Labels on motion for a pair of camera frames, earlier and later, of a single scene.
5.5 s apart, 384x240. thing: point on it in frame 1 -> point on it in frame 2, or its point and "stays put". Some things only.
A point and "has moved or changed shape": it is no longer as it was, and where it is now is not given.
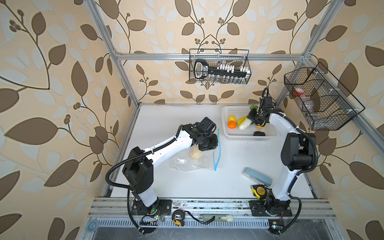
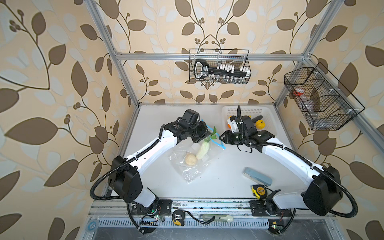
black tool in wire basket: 202,70 stays put
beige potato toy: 196,154 -> 190,159
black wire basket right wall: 324,103 stays put
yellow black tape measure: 259,191 stays put
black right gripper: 250,115 -> 226,137
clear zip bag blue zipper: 194,158 has moved or changed shape
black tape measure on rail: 178,216 stays put
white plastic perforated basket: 270,132 stays put
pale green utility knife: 218,218 stays put
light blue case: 254,174 stays put
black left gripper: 214,144 -> 204,132
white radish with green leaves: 248,121 has moved or changed shape
